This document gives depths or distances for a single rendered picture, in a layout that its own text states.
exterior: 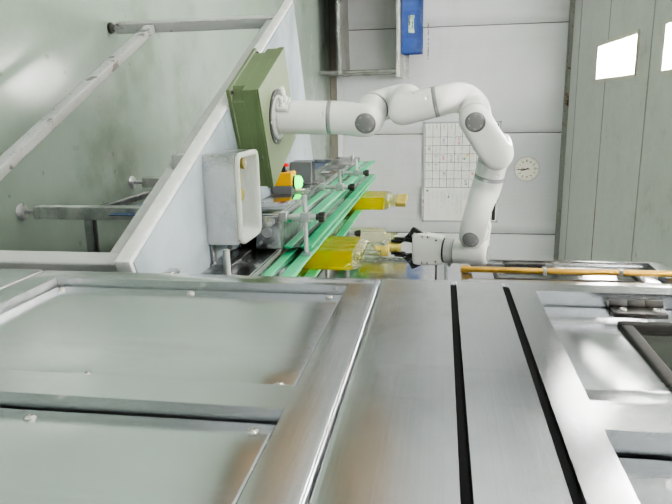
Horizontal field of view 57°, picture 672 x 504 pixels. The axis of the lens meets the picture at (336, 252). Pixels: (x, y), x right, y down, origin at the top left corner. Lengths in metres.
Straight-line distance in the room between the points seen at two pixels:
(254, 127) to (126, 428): 1.33
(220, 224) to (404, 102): 0.60
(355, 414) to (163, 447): 0.14
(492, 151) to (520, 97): 5.96
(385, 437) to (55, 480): 0.22
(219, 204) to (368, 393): 1.09
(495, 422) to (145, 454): 0.25
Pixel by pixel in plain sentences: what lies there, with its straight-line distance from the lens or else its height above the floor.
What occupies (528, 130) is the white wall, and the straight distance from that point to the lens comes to 7.68.
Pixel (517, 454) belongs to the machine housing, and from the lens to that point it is 0.45.
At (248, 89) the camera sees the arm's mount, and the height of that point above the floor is 0.81.
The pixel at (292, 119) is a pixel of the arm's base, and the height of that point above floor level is 0.90.
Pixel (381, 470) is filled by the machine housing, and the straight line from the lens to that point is 0.42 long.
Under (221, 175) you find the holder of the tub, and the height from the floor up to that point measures 0.80.
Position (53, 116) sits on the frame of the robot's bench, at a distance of 2.04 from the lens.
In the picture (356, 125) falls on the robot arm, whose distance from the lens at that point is 1.77.
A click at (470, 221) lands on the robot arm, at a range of 1.81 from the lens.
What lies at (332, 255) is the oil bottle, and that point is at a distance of 1.82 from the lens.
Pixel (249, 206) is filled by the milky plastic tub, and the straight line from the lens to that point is 1.69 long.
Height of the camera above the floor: 1.31
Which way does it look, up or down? 9 degrees down
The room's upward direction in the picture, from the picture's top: 91 degrees clockwise
